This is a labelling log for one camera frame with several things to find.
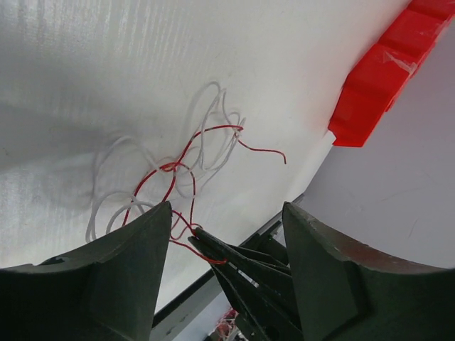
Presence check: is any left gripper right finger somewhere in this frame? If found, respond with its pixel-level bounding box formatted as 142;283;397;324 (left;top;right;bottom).
282;202;454;340

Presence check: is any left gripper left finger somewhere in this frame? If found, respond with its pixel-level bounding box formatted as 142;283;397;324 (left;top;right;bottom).
1;202;172;340

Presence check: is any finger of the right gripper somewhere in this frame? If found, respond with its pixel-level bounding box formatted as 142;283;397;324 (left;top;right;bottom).
188;227;302;340

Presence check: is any red plastic bin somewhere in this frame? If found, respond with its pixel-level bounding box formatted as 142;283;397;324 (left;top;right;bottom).
328;1;454;147

